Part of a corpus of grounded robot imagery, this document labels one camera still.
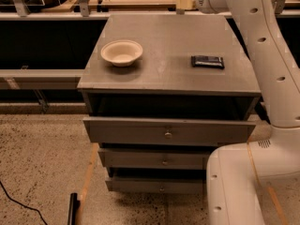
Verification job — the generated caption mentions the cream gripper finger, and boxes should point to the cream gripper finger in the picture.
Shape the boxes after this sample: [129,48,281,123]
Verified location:
[176,0,196,10]

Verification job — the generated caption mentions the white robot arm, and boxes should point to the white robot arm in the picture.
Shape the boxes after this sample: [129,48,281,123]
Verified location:
[194,0,300,225]

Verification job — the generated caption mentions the white paper bowl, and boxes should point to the white paper bowl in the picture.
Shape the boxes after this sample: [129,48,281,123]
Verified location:
[100,40,143,68]

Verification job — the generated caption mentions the grey drawer cabinet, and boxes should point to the grey drawer cabinet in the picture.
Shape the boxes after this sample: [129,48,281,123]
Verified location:
[78,15,261,193]

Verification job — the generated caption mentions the top grey drawer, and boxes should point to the top grey drawer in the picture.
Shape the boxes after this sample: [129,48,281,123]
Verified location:
[83,116,255,146]

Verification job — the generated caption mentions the grey drawer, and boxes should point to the grey drawer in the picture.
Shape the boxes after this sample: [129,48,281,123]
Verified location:
[106,177,203,194]
[98,148,209,170]
[83,116,255,146]

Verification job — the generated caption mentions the middle grey drawer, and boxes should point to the middle grey drawer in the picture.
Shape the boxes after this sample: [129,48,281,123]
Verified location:
[98,148,209,170]

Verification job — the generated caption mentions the bottom grey drawer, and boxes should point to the bottom grey drawer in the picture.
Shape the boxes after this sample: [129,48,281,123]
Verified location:
[106,177,203,194]

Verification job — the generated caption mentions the grey metal railing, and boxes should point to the grey metal railing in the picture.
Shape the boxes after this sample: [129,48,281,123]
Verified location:
[1,0,299,93]

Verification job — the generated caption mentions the black bar on floor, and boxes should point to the black bar on floor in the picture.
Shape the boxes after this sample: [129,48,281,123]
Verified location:
[67,193,79,225]

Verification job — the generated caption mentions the black floor cable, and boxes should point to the black floor cable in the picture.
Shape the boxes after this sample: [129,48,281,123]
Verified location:
[0,179,50,225]

